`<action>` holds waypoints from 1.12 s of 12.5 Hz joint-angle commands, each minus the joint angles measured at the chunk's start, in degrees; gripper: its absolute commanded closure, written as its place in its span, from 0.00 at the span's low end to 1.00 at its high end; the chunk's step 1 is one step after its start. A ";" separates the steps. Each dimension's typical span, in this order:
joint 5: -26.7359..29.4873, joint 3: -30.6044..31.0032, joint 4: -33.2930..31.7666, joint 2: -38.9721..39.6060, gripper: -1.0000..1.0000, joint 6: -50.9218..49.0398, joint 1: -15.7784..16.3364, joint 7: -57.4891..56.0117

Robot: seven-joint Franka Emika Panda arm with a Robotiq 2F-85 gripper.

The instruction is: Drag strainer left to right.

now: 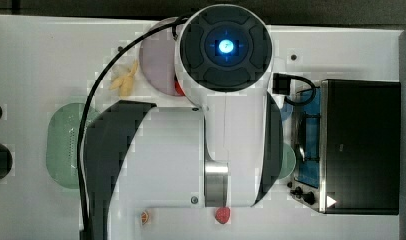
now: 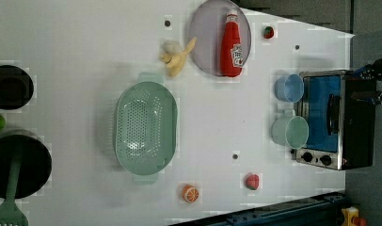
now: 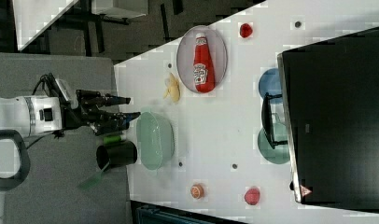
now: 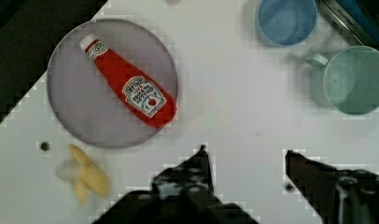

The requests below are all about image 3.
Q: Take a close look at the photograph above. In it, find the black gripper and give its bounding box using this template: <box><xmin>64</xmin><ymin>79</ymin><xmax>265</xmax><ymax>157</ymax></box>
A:
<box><xmin>52</xmin><ymin>90</ymin><xmax>141</xmax><ymax>135</ymax></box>

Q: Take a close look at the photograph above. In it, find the green plastic strainer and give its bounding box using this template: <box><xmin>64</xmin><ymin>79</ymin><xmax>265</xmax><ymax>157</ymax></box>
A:
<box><xmin>136</xmin><ymin>112</ymin><xmax>175</xmax><ymax>171</ymax></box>

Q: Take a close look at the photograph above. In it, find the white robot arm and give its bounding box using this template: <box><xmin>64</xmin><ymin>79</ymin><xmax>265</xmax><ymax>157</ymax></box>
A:
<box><xmin>0</xmin><ymin>90</ymin><xmax>140</xmax><ymax>192</ymax></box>

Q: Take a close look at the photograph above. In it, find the green cylindrical object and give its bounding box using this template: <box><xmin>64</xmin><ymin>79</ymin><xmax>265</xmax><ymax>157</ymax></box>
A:
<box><xmin>103</xmin><ymin>133</ymin><xmax>126</xmax><ymax>145</ymax></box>

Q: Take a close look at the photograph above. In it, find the green spatula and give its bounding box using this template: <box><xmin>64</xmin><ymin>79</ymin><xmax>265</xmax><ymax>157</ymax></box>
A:
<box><xmin>77</xmin><ymin>162</ymin><xmax>110</xmax><ymax>190</ymax></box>

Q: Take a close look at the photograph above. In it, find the yellow toy banana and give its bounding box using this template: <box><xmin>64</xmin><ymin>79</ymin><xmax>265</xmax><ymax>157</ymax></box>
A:
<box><xmin>163</xmin><ymin>73</ymin><xmax>180</xmax><ymax>103</ymax></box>

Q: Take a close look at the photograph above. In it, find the pink oval plate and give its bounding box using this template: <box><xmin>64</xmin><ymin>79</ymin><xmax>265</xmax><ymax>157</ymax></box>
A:
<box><xmin>176</xmin><ymin>25</ymin><xmax>228</xmax><ymax>93</ymax></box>

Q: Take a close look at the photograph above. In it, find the red ketchup bottle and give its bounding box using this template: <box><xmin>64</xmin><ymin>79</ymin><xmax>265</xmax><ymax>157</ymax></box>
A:
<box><xmin>193</xmin><ymin>33</ymin><xmax>216</xmax><ymax>93</ymax></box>

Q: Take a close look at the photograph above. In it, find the orange toy slice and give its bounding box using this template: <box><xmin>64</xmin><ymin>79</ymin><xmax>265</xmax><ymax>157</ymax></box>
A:
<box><xmin>190</xmin><ymin>184</ymin><xmax>204</xmax><ymax>199</ymax></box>

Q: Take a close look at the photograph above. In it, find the red toy strawberry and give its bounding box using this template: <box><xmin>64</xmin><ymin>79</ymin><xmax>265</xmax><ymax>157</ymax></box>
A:
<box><xmin>240</xmin><ymin>23</ymin><xmax>253</xmax><ymax>38</ymax></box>

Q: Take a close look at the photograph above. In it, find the blue plastic cup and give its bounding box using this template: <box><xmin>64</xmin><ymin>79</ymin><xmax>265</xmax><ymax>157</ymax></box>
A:
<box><xmin>259</xmin><ymin>68</ymin><xmax>282</xmax><ymax>99</ymax></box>

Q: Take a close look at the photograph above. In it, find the red toy apple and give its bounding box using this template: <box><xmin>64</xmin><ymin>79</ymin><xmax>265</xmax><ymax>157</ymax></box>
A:
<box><xmin>244</xmin><ymin>188</ymin><xmax>260</xmax><ymax>205</ymax></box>

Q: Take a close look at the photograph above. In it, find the green plastic cup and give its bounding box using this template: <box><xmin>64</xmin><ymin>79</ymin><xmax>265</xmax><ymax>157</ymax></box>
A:
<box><xmin>257</xmin><ymin>122</ymin><xmax>291</xmax><ymax>165</ymax></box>

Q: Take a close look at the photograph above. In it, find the black toaster oven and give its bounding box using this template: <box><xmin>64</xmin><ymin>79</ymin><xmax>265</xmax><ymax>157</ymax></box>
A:
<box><xmin>261</xmin><ymin>26</ymin><xmax>379</xmax><ymax>213</ymax></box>

